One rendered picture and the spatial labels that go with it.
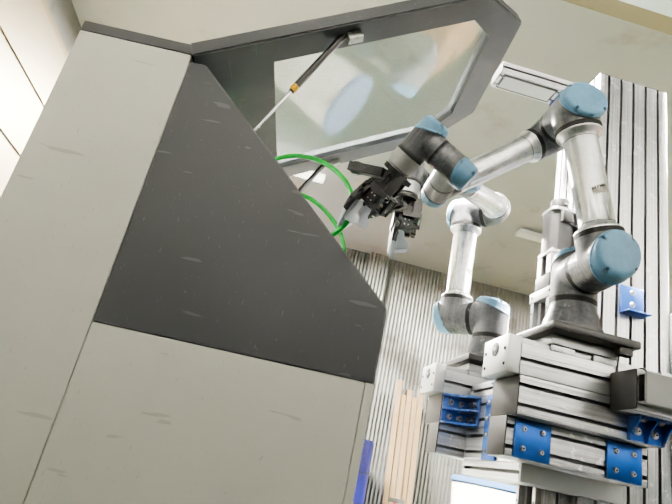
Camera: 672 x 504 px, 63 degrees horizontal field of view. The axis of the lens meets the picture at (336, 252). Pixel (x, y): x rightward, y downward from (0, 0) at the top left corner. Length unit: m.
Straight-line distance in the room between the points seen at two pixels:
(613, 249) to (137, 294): 1.05
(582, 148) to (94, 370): 1.23
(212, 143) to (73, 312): 0.47
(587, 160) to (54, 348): 1.28
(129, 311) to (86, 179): 0.32
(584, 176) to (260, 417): 0.96
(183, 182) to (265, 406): 0.52
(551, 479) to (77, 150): 1.35
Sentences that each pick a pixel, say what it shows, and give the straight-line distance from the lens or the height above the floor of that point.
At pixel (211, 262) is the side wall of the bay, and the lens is 1.20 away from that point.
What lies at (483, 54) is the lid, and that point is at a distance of 1.88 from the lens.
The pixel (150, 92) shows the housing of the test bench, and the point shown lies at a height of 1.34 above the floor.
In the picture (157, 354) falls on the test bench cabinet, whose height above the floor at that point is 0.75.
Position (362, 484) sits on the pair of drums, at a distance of 6.25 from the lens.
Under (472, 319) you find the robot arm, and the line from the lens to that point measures 1.96.
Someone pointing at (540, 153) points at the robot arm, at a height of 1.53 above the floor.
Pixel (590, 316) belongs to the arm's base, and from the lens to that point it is 1.49.
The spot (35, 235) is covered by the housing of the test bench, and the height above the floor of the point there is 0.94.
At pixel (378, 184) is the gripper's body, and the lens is 1.43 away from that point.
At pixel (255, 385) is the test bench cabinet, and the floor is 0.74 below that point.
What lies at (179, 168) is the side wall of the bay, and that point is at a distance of 1.30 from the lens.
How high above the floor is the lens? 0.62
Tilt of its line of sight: 21 degrees up
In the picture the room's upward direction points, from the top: 13 degrees clockwise
